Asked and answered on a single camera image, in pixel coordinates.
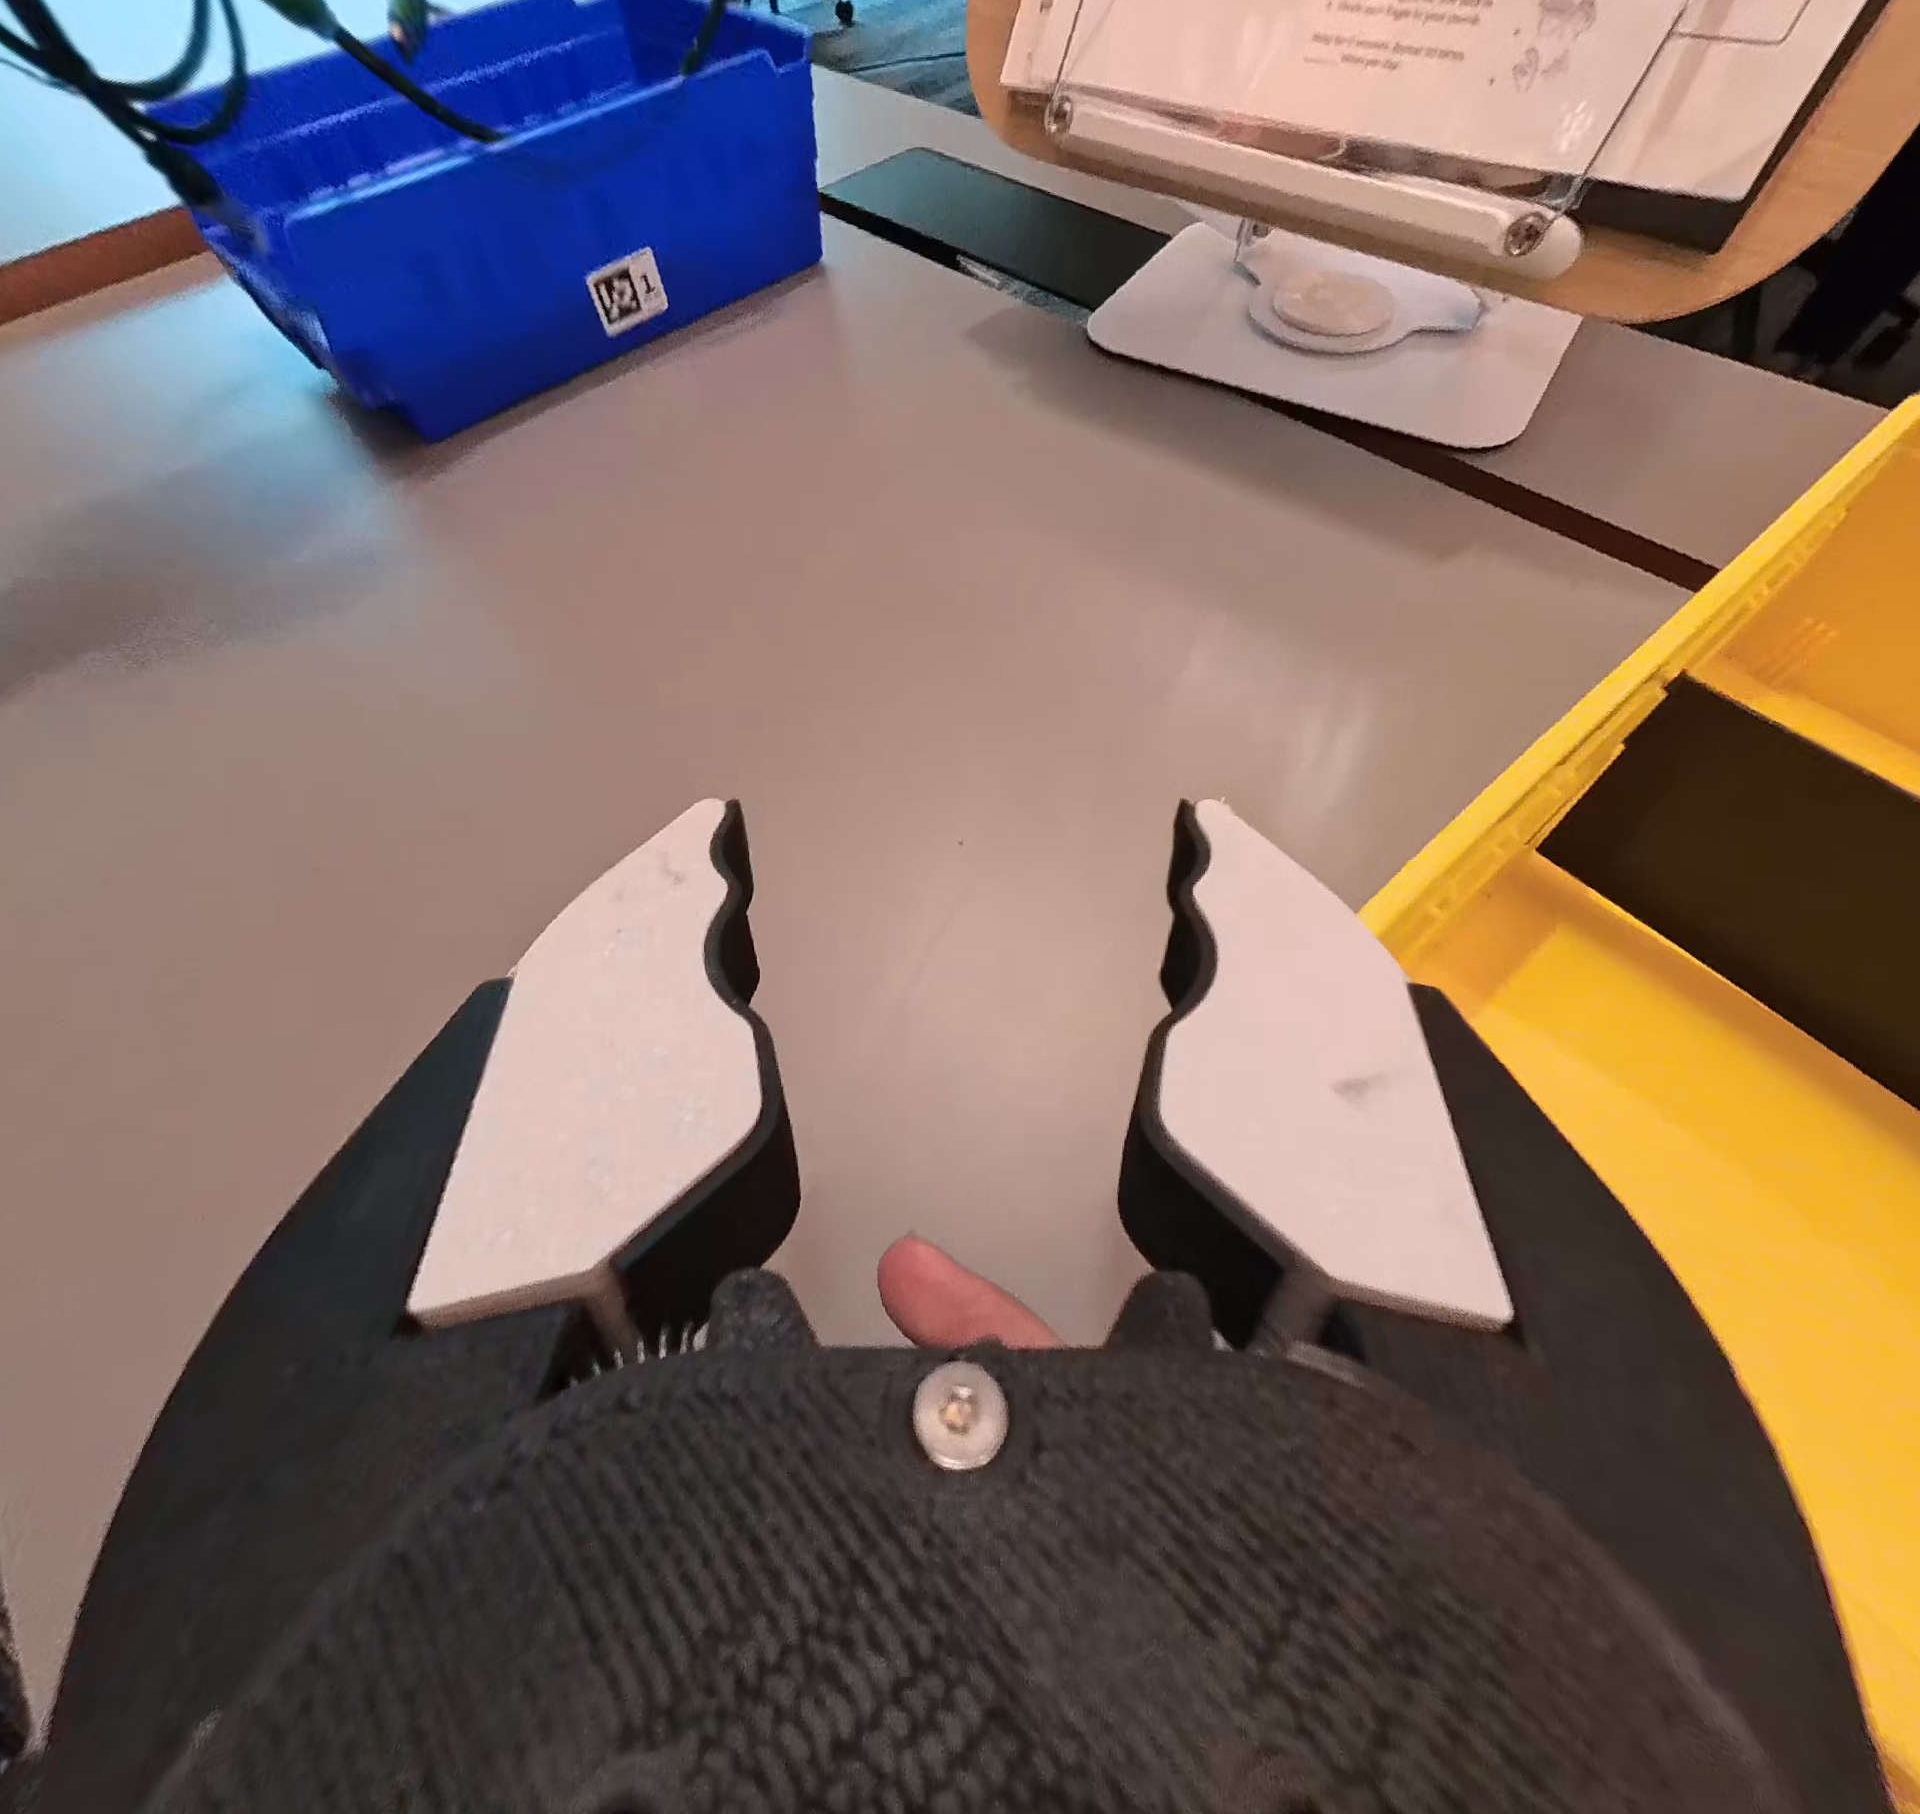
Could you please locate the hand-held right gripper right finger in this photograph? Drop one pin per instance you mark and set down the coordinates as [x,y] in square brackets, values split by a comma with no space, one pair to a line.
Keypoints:
[1320,1094]

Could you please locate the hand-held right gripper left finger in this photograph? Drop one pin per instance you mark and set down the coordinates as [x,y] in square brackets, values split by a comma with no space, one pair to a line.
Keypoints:
[600,1094]

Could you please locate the blue plastic bin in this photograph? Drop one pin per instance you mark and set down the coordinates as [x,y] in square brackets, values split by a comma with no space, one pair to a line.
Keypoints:
[450,253]

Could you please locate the person's right hand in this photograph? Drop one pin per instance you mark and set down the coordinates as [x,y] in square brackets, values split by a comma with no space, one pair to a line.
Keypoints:
[945,1296]

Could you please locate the yellow plastic bin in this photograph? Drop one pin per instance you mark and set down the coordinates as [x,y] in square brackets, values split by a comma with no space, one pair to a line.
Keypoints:
[1724,1168]

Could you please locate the black desk grommet strip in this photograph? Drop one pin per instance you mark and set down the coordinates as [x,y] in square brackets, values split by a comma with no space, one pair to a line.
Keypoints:
[960,210]

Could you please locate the wooden document stand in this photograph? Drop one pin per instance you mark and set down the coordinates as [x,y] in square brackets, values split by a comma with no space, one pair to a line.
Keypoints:
[1785,215]

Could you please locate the white desk wood edge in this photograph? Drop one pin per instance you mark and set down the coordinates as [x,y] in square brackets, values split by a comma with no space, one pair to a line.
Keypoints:
[60,195]

